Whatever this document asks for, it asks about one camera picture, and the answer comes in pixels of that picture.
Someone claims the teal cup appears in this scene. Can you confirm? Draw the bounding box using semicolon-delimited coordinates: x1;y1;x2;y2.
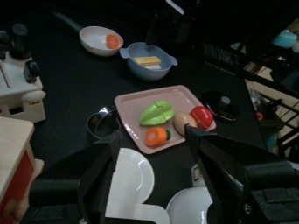
271;29;299;50

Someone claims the white toy knife block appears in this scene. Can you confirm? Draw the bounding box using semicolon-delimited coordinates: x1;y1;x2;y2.
0;23;48;123

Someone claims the white round plate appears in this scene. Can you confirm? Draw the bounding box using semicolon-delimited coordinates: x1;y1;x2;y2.
107;147;155;205

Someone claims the green toy lettuce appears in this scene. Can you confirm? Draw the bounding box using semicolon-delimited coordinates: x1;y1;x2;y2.
139;100;177;127

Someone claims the red toy tomato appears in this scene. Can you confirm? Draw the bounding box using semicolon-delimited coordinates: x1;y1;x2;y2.
189;105;215;130

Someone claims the white pan with dark handle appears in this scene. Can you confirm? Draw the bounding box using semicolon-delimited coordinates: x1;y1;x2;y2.
52;11;126;58

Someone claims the yellow toy butter block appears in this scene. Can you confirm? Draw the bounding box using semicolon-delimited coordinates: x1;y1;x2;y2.
133;55;163;67

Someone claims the wooden toy stove with red front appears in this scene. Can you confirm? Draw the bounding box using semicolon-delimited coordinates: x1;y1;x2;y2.
0;115;46;224

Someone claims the orange toy carrot slice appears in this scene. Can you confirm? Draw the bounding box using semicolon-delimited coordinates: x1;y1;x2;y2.
145;126;174;148

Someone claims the orange toy egg yolk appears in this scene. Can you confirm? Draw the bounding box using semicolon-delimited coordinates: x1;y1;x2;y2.
106;34;122;50

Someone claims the light blue toy pot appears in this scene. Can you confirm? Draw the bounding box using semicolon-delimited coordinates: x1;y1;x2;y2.
118;41;179;82

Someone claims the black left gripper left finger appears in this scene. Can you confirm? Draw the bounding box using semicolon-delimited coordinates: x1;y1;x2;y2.
76;129;123;224

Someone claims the black pot lid with knob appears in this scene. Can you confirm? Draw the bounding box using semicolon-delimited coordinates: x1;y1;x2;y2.
201;90;241;123

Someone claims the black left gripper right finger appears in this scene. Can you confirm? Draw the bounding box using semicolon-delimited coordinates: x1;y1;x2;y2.
183;124;258;224

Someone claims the beige toy egg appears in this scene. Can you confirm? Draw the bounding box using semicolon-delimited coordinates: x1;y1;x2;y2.
173;111;199;137

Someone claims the white bowl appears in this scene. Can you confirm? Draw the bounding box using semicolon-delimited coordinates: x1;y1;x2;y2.
165;186;215;224

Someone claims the pink square tray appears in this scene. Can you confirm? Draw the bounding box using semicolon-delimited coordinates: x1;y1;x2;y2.
114;84;218;155

